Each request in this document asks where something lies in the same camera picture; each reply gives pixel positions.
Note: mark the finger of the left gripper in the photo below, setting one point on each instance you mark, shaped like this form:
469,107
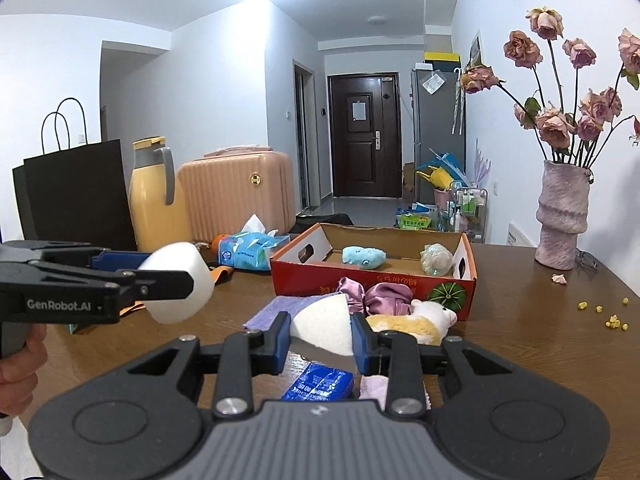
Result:
106,293
113,260

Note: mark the grey refrigerator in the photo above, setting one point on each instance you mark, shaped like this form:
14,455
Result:
437,114

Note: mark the purple fabric pouch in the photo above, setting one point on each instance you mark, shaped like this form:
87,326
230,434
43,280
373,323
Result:
292,305

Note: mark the blue packet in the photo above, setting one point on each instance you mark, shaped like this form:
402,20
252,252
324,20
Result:
320,383

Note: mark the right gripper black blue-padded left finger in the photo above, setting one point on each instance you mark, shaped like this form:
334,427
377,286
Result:
245,356

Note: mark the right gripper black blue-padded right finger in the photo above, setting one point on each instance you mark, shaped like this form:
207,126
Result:
401,359

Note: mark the blue tissue pack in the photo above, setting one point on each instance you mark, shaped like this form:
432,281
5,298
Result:
251,248

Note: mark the dried pink roses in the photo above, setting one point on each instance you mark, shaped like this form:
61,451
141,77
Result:
571,127

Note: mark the yellow white alpaca plush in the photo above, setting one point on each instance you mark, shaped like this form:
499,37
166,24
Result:
428,321

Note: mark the pink hard-shell suitcase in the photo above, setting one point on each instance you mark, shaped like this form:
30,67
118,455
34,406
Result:
226,188

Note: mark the yellow thermos jug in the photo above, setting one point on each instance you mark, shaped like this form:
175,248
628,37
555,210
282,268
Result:
156,199

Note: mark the dark brown door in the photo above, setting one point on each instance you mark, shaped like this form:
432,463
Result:
365,130

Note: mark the black paper shopping bag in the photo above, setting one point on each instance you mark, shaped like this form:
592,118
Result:
75,195

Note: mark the white foam piece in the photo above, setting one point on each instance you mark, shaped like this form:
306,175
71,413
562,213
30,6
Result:
177,283

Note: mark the pink ceramic vase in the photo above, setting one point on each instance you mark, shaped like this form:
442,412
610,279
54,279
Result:
562,212

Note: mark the purple satin scrunchie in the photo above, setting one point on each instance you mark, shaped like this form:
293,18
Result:
383,298

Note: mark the clear bag of cotton pads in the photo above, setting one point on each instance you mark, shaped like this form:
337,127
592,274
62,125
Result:
436,260

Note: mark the red cardboard box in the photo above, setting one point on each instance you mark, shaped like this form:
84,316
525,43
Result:
311,264

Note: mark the white foam wedge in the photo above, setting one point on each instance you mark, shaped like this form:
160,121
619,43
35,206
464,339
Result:
325,324

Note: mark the person's left hand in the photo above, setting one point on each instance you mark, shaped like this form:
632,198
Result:
19,373

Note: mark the light blue plush toy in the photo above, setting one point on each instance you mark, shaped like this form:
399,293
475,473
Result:
366,258

